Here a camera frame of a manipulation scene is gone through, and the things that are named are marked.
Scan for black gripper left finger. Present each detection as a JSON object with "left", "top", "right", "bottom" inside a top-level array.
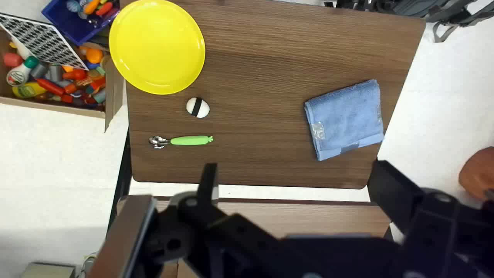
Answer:
[{"left": 195, "top": 163, "right": 221, "bottom": 209}]

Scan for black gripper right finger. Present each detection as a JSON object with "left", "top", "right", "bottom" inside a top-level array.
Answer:
[{"left": 368, "top": 160, "right": 429, "bottom": 229}]

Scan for yellow plastic plate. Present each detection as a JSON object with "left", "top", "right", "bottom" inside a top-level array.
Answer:
[{"left": 108, "top": 0, "right": 207, "bottom": 98}]

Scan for small black white disc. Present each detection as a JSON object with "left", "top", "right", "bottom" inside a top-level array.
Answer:
[{"left": 185, "top": 96, "right": 212, "bottom": 121}]

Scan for light blue folded cloth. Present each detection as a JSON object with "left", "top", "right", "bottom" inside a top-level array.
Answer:
[{"left": 303, "top": 78, "right": 386, "bottom": 163}]

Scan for cardboard box of toys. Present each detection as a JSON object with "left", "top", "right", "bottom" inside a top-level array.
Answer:
[{"left": 0, "top": 28, "right": 130, "bottom": 133}]

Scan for orange round toy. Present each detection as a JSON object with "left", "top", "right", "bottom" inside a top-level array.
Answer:
[{"left": 83, "top": 47, "right": 105, "bottom": 65}]

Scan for small grey box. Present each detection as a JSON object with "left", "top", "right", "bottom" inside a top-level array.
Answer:
[{"left": 20, "top": 262, "right": 77, "bottom": 278}]

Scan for dark metal stand legs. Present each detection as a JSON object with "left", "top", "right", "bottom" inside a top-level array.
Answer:
[{"left": 323, "top": 0, "right": 494, "bottom": 44}]

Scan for red sausage toy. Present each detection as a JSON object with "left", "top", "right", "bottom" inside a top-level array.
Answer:
[{"left": 36, "top": 78, "right": 67, "bottom": 98}]

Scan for blue plastic toy bin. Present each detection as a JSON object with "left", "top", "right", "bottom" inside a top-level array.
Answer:
[{"left": 40, "top": 0, "right": 122, "bottom": 47}]

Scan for white and green toy bottle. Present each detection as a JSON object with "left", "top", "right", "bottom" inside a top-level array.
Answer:
[{"left": 5, "top": 55, "right": 40, "bottom": 87}]

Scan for grey perforated grid panel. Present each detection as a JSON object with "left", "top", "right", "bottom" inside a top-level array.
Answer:
[{"left": 0, "top": 13, "right": 88, "bottom": 72}]

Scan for red round toy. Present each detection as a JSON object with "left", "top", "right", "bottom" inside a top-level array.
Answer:
[{"left": 2, "top": 50, "right": 25, "bottom": 70}]

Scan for green handled metal spoon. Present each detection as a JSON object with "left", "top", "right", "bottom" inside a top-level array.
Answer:
[{"left": 148, "top": 133, "right": 215, "bottom": 152}]

